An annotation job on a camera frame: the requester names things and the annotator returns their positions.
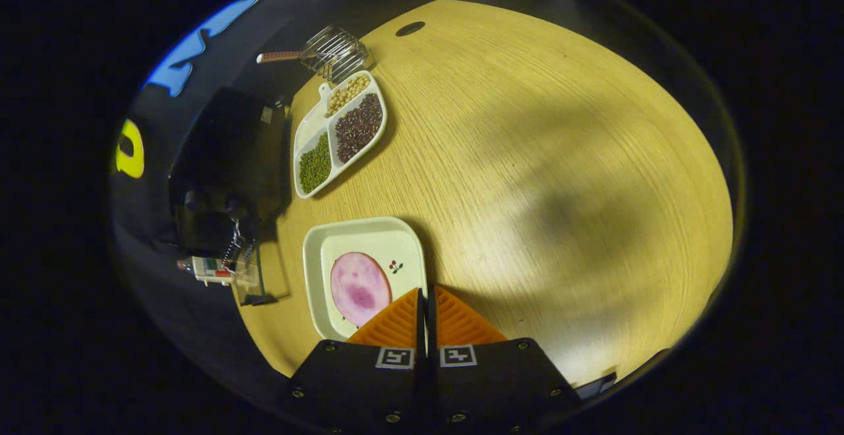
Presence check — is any metal wire holder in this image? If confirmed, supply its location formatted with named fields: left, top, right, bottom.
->
left=300, top=24, right=370, bottom=84

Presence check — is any white divided bean dish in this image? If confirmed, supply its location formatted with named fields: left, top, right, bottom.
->
left=293, top=70, right=388, bottom=200

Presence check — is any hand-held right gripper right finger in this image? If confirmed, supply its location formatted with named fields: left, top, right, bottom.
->
left=427, top=283, right=582, bottom=434

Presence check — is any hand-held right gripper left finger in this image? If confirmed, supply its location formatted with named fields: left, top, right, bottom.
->
left=289, top=288, right=428, bottom=434

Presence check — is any black electric oven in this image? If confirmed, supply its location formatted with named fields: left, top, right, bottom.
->
left=168, top=86, right=294, bottom=307

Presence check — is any pink ham slice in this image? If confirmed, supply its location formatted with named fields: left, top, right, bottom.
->
left=330, top=252, right=393, bottom=328

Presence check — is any white square plate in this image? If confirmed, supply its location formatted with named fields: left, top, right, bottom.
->
left=303, top=216, right=428, bottom=342

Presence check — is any small red label bottle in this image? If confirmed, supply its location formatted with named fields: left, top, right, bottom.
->
left=177, top=257, right=235, bottom=285

